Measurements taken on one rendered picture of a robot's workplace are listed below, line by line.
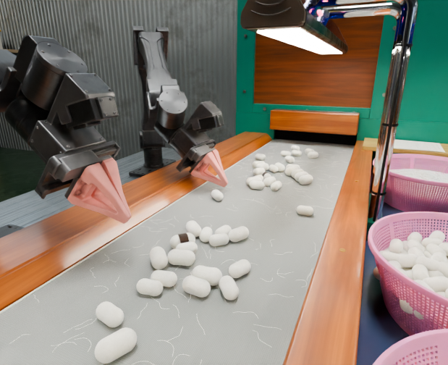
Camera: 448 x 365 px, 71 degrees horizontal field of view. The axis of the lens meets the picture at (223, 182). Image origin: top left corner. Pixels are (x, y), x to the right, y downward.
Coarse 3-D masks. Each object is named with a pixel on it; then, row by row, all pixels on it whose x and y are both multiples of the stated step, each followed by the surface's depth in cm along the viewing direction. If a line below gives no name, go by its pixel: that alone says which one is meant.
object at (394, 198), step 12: (396, 156) 90; (408, 156) 90; (420, 156) 89; (432, 156) 88; (396, 168) 90; (408, 168) 90; (420, 168) 89; (444, 168) 86; (396, 180) 73; (408, 180) 70; (420, 180) 68; (396, 192) 75; (408, 192) 72; (420, 192) 70; (432, 192) 68; (444, 192) 67; (396, 204) 77; (408, 204) 73; (420, 204) 71; (432, 204) 70; (444, 204) 69
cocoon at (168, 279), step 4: (156, 272) 38; (160, 272) 38; (164, 272) 38; (168, 272) 38; (172, 272) 38; (152, 276) 38; (156, 276) 38; (160, 276) 38; (164, 276) 38; (168, 276) 38; (172, 276) 38; (176, 276) 38; (160, 280) 38; (164, 280) 38; (168, 280) 38; (172, 280) 38; (176, 280) 38; (164, 284) 38; (168, 284) 38; (172, 284) 38
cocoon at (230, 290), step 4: (224, 276) 38; (228, 276) 38; (220, 280) 37; (224, 280) 37; (228, 280) 37; (232, 280) 37; (220, 284) 37; (224, 284) 36; (228, 284) 36; (232, 284) 36; (220, 288) 37; (224, 288) 36; (228, 288) 36; (232, 288) 36; (236, 288) 36; (224, 292) 36; (228, 292) 35; (232, 292) 35; (236, 292) 36; (224, 296) 36; (228, 296) 35; (232, 296) 35; (236, 296) 36; (232, 300) 36
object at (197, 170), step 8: (200, 160) 67; (208, 160) 67; (192, 168) 69; (200, 168) 69; (216, 168) 68; (200, 176) 69; (208, 176) 70; (224, 176) 69; (216, 184) 69; (224, 184) 69
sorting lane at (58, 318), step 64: (192, 192) 69; (256, 192) 69; (320, 192) 69; (128, 256) 45; (256, 256) 45; (0, 320) 33; (64, 320) 33; (128, 320) 33; (192, 320) 33; (256, 320) 33
